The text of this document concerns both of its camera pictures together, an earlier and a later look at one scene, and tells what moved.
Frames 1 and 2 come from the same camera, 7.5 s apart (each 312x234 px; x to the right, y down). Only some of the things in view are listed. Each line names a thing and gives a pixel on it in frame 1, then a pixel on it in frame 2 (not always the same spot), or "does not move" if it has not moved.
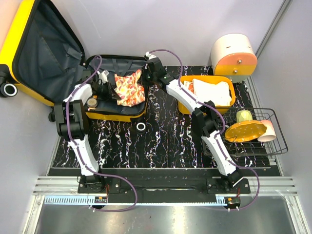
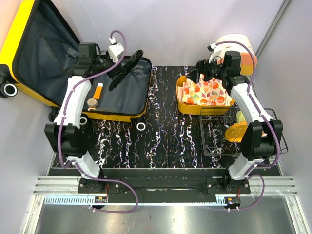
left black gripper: [111, 92] to [107, 57]
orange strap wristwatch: [92, 103] does not move
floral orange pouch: [129, 91] to [212, 92]
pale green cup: [243, 115] does not move
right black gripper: [146, 70] to [202, 68]
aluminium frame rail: [64, 190] does not move
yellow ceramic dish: [246, 131] does not move
